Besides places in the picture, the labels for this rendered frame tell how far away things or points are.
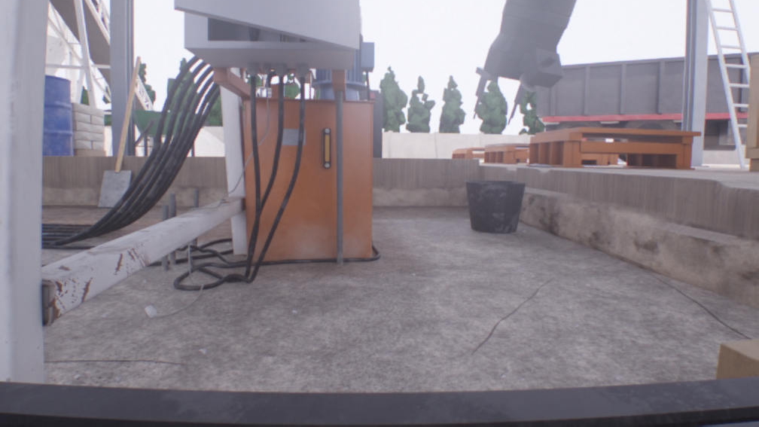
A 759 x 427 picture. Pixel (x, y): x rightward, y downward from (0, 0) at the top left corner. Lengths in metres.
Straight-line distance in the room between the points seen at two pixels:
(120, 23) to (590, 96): 8.21
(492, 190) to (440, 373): 1.43
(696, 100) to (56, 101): 8.13
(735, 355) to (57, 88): 5.20
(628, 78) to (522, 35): 8.69
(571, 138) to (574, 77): 6.13
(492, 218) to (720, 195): 1.04
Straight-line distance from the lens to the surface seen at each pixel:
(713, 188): 1.53
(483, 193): 2.10
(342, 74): 1.16
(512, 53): 0.47
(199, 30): 1.04
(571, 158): 3.07
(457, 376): 0.78
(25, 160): 0.59
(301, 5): 0.89
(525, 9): 0.47
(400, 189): 3.24
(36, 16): 0.65
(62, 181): 3.97
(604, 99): 9.05
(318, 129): 1.46
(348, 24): 0.95
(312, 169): 1.45
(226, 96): 1.64
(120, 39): 5.93
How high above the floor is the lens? 0.39
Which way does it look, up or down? 5 degrees down
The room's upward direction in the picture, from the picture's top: 1 degrees clockwise
